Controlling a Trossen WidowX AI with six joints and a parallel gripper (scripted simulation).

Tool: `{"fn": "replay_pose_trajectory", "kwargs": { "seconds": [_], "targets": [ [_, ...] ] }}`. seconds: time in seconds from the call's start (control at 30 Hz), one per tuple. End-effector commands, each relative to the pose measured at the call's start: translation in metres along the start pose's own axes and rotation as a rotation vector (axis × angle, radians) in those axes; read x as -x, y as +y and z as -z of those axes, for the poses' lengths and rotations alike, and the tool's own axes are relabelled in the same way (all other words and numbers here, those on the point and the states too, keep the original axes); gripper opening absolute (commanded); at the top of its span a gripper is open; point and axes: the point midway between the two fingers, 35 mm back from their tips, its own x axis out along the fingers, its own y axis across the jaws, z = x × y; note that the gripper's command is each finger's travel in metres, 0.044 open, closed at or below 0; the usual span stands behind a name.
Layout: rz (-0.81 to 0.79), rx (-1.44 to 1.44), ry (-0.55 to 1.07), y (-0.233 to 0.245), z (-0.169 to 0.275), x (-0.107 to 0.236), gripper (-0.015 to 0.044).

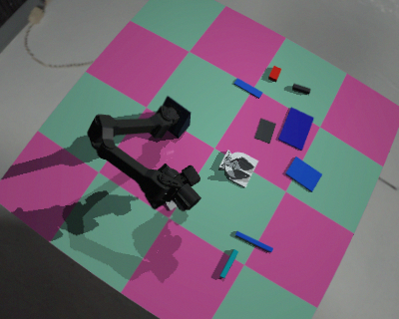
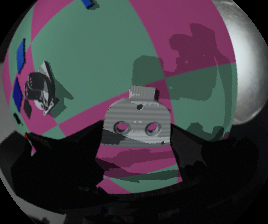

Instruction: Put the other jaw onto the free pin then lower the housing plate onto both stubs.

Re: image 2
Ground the blue rectangular bar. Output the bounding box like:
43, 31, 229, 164
81, 0, 93, 10

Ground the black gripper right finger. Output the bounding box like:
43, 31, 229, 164
170, 124, 238, 186

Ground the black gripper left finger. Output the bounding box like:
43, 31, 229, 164
28, 120, 103, 189

